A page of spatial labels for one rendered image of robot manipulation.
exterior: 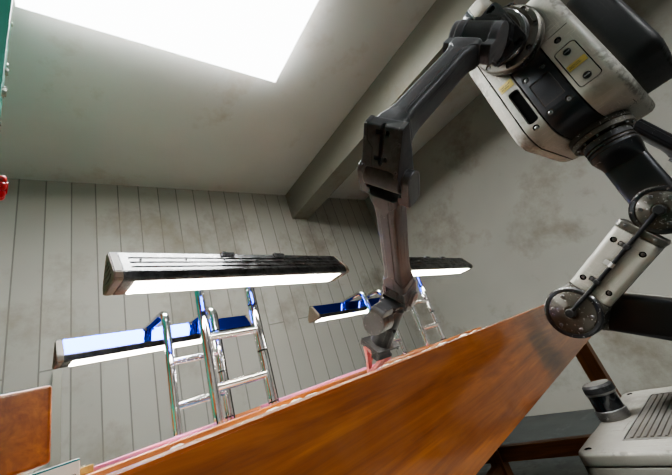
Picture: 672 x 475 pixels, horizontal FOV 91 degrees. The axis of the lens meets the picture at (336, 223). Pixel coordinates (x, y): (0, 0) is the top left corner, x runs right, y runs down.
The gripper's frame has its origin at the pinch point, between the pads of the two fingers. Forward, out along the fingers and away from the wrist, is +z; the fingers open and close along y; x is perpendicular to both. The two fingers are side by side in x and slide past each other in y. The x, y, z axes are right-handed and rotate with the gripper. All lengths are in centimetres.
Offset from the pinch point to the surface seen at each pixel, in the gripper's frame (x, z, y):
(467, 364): 24.2, -21.9, 9.3
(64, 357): -57, 21, 58
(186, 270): -21, -22, 47
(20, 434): 8, -20, 72
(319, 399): 21, -25, 47
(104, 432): -130, 130, 21
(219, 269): -21, -22, 40
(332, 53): -143, -116, -71
